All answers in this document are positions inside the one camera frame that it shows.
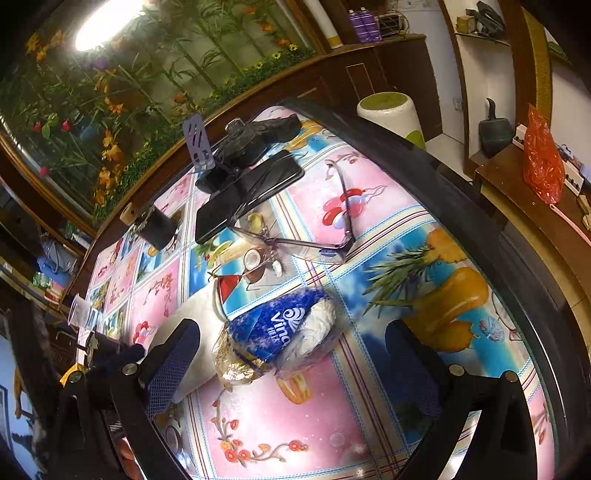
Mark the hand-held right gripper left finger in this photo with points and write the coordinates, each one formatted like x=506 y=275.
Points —
x=168 y=374

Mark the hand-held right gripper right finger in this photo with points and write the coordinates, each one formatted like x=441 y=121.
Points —
x=411 y=374

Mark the yellow taped cardboard box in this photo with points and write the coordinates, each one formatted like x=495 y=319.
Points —
x=74 y=374

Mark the blue floral tissue pack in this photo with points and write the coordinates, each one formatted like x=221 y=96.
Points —
x=268 y=327

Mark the clear drinking glass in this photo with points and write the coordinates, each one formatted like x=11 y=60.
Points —
x=83 y=311

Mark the green snack packets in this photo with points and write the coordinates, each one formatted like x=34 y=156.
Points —
x=51 y=290

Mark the black bottle with wooden cap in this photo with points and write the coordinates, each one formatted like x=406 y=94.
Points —
x=154 y=226

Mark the printed tablecloth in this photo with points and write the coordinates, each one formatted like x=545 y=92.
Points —
x=369 y=230

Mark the blue thermos jug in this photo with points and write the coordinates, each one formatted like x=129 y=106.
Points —
x=55 y=265

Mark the eyeglasses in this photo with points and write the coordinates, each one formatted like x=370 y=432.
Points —
x=314 y=244

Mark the black phone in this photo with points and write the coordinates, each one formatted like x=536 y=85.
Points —
x=249 y=198

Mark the wooden display shelf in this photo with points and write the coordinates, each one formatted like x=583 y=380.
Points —
x=27 y=226

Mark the wooden side table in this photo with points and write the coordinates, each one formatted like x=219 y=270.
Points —
x=508 y=194

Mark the pale purple phone stand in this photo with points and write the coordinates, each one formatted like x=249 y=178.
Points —
x=198 y=143

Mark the black clamp gadget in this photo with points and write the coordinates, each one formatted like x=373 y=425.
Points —
x=240 y=138

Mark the orange plastic bag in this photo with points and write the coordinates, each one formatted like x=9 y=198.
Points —
x=542 y=161

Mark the dark green jug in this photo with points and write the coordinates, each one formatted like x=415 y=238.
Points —
x=494 y=134

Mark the white power strip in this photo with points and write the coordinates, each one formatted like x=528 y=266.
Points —
x=572 y=177

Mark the white green round stool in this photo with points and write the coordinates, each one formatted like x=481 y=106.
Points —
x=392 y=120

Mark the black pouch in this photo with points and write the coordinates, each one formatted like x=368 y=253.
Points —
x=279 y=127

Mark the fish tank with artificial plants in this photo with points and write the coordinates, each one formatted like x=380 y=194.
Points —
x=138 y=92

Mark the wooden cabinet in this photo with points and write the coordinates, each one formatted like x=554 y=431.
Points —
x=397 y=78

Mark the purple spray can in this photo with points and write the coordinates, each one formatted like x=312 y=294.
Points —
x=355 y=25
x=371 y=25

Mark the white rolled paper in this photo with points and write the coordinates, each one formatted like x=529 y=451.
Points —
x=332 y=27

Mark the dark power tool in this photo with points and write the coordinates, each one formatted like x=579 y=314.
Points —
x=489 y=16

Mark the wooden wall shelf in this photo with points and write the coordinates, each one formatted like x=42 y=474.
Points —
x=485 y=39

